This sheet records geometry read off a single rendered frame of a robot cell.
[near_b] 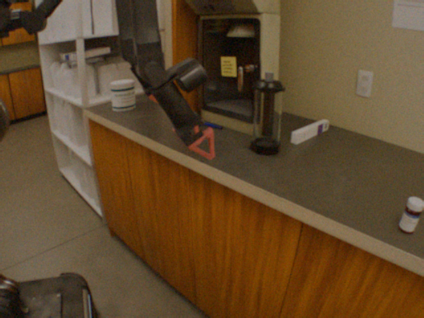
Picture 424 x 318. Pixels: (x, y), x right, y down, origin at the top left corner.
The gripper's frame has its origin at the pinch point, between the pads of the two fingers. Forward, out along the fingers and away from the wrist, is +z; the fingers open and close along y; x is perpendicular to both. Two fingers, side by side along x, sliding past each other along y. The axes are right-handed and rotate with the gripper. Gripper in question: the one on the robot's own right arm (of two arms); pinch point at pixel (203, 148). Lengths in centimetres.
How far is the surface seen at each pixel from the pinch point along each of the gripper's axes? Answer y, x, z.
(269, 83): 11.8, -28.9, 1.8
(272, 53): 28, -43, 1
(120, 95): 86, 13, -6
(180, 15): 57, -28, -26
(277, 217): -10.4, -5.4, 25.6
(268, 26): 27, -46, -10
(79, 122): 164, 55, 6
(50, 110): 223, 83, -11
